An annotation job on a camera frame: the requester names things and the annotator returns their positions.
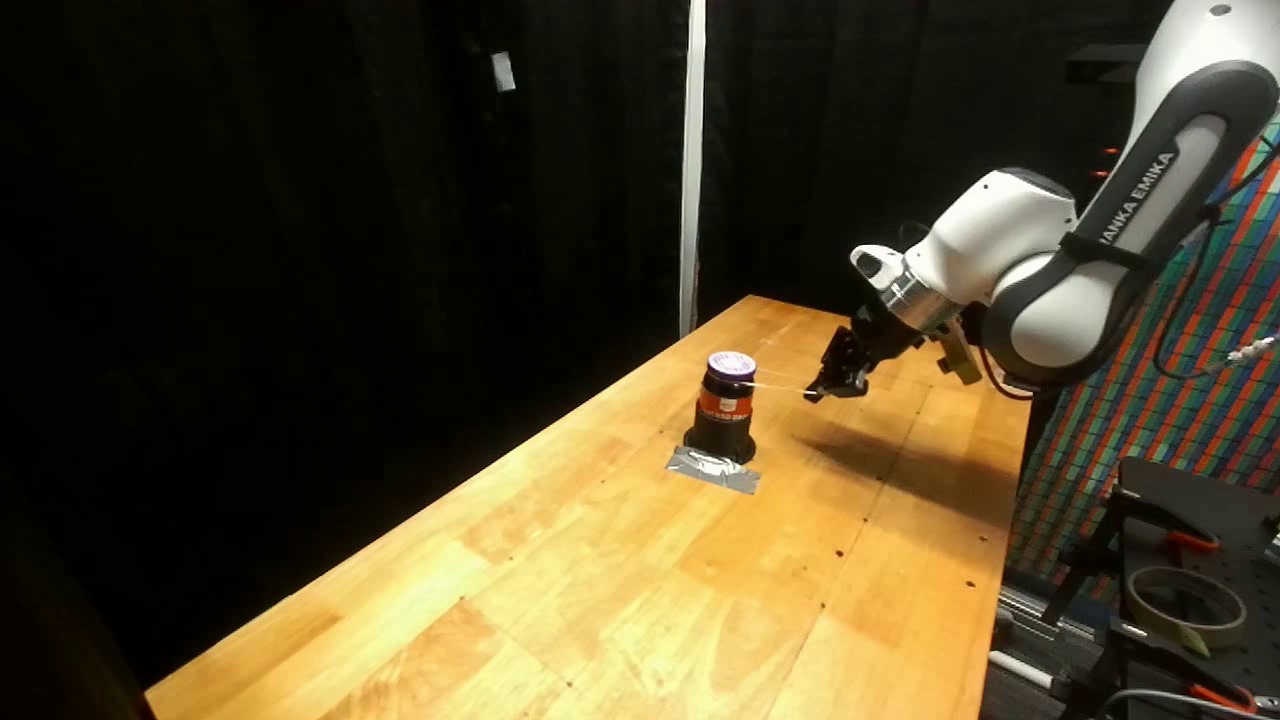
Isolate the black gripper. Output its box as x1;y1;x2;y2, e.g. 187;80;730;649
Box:
800;300;928;406

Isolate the brown bottle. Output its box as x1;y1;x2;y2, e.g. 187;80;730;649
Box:
679;371;764;470

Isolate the white vertical pole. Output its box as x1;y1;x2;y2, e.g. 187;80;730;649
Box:
676;0;712;342

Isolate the colourful striped cloth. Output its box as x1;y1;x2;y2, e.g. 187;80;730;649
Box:
1003;116;1280;594

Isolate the black equipment stand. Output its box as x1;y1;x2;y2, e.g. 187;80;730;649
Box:
1043;458;1280;720

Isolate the beige tape roll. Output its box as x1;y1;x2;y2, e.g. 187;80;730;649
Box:
1119;561;1252;649

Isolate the small white tag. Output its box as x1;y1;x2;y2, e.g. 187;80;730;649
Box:
488;48;522;100

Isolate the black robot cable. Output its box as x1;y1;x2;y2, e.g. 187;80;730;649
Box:
1148;155;1280;390

